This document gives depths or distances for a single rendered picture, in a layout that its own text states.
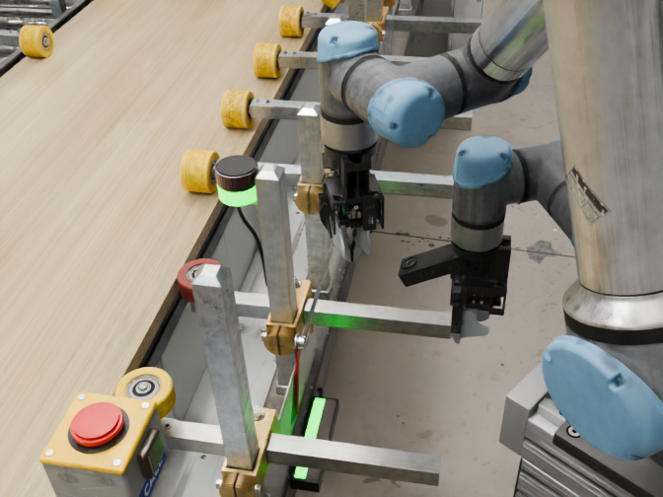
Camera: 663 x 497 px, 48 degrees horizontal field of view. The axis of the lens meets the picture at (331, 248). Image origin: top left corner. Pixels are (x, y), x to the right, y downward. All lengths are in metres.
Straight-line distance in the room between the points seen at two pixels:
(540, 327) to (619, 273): 1.88
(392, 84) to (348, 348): 1.59
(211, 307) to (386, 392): 1.44
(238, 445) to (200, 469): 0.32
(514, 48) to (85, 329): 0.75
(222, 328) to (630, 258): 0.46
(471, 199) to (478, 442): 1.22
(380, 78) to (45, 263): 0.73
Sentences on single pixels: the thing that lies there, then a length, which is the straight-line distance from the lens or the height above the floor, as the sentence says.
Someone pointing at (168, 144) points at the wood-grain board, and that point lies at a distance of 1.64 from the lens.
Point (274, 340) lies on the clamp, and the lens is 1.19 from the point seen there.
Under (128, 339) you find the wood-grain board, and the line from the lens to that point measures 1.18.
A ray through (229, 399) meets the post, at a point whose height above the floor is 0.98.
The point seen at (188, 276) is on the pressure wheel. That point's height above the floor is 0.91.
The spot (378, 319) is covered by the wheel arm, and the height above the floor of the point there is 0.86.
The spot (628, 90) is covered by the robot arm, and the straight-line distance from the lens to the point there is 0.58.
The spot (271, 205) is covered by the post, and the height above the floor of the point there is 1.10.
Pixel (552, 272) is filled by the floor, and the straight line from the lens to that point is 2.71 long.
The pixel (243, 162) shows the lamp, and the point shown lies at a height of 1.15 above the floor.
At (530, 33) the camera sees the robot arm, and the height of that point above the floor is 1.38.
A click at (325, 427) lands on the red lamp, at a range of 1.27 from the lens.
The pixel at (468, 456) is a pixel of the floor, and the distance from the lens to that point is 2.12.
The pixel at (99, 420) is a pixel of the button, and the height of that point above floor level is 1.23.
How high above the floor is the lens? 1.69
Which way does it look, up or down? 38 degrees down
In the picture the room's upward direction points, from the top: 3 degrees counter-clockwise
